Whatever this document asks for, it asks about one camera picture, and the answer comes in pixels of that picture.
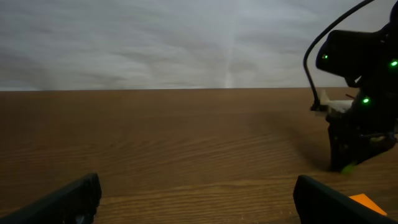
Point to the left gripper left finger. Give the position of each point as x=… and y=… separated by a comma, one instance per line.
x=71, y=200

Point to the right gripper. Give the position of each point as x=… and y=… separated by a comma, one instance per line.
x=367, y=126

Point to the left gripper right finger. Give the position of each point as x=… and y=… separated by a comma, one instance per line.
x=320, y=205

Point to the green cube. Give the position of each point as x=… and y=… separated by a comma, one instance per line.
x=348, y=168

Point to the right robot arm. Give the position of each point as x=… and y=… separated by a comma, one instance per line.
x=357, y=53

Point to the orange cube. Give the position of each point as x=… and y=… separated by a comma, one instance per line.
x=368, y=202

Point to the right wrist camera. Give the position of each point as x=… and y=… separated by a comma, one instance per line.
x=337, y=105

